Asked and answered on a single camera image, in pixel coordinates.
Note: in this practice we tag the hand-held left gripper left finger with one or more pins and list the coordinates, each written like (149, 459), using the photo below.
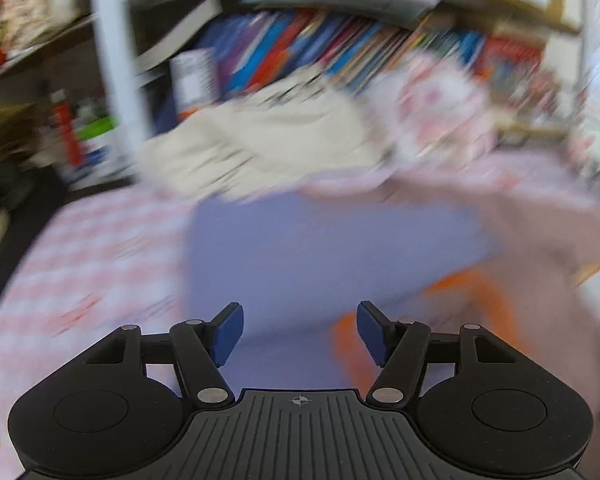
(230, 332)

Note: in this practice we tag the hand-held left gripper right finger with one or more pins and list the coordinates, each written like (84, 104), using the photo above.
(370, 332)

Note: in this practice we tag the purple and tan sweater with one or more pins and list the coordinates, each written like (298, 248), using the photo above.
(300, 250)

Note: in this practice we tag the pink checked cartoon mat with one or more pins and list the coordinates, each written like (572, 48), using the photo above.
(80, 270)

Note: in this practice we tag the cream garment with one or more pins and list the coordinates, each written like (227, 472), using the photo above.
(260, 145)

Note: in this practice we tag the white jar with green rim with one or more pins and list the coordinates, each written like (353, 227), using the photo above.
(97, 142)

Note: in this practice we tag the white and pink bunny plush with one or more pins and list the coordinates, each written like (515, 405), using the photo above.
(435, 110)

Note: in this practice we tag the black side table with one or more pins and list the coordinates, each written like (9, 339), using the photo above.
(25, 210)

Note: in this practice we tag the white and orange carton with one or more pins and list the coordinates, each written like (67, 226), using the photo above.
(192, 82)

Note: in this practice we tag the red tassel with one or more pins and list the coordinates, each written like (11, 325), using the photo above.
(66, 130)

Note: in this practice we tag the olive brown garment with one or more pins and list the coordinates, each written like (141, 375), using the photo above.
(7, 150)

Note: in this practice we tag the row of colourful books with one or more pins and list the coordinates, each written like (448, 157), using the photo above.
(330, 45)

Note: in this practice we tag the white and wood bookshelf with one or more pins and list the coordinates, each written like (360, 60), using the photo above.
(115, 60)

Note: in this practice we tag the thick white-paged book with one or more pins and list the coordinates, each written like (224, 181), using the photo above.
(180, 32)

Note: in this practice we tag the red patterned box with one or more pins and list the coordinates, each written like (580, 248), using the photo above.
(512, 62)

